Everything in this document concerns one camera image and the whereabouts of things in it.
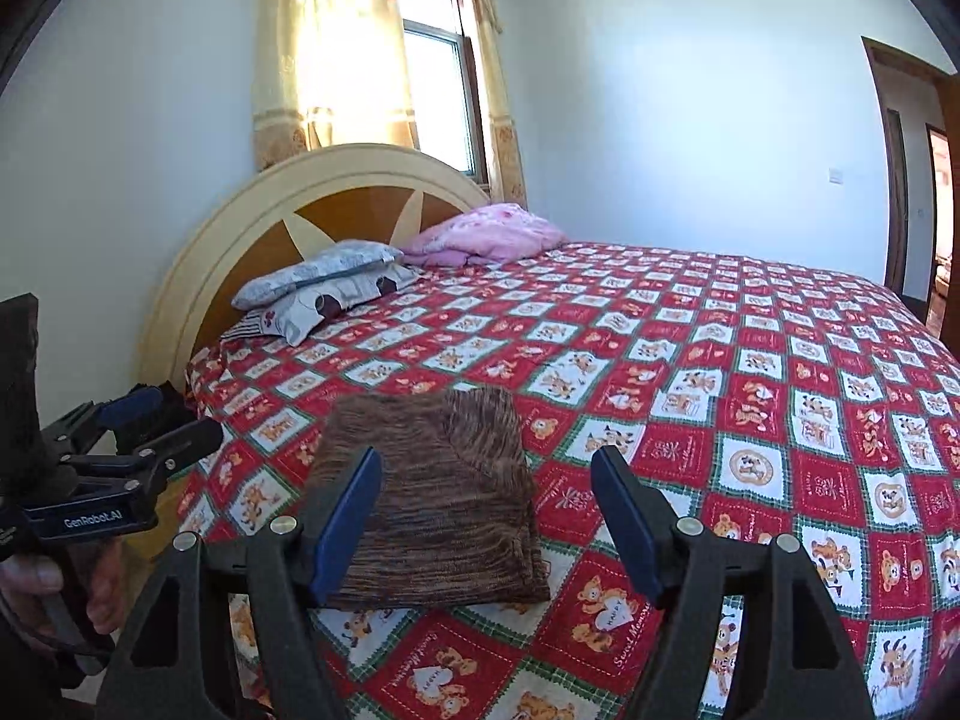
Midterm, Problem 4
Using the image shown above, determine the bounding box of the striped pillow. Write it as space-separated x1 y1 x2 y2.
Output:
221 309 282 342

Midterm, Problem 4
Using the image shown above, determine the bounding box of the person's left hand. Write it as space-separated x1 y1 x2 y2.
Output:
0 540 125 620

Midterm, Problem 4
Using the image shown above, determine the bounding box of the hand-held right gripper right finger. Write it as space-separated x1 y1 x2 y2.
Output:
590 445 875 720

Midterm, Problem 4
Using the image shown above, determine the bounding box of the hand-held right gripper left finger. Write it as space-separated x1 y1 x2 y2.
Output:
94 446 385 720

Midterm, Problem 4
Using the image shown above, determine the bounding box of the grey floral pillow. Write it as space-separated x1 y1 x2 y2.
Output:
231 240 406 312

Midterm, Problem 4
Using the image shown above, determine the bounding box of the brown door frame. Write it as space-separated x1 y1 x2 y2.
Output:
861 36 960 297

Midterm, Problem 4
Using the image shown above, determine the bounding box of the brown knitted sweater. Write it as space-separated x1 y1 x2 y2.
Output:
296 386 552 612

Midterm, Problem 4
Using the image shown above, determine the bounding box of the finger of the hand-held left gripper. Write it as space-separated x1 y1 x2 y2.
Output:
60 418 224 500
41 386 166 458

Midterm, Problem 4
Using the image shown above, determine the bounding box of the white pillow with dark print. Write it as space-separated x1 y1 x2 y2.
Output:
266 264 421 346

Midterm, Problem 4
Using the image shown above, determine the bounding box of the hallway wooden door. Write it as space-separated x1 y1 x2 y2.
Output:
883 109 910 295

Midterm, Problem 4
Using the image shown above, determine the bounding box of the cream wooden headboard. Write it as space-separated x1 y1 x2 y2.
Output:
137 142 492 413

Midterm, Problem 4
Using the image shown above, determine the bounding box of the narrow yellow curtain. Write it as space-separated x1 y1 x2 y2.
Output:
457 0 530 211

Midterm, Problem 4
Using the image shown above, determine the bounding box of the window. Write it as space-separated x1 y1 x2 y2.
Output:
394 0 488 185

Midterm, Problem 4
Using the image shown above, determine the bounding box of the pink quilt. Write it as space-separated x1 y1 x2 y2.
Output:
401 202 569 269

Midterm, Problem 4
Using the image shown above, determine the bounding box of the wide yellow curtain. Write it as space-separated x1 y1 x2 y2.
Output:
251 0 417 173

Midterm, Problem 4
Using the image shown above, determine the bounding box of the red checkered printed bedspread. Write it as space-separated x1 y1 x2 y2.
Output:
184 240 960 720

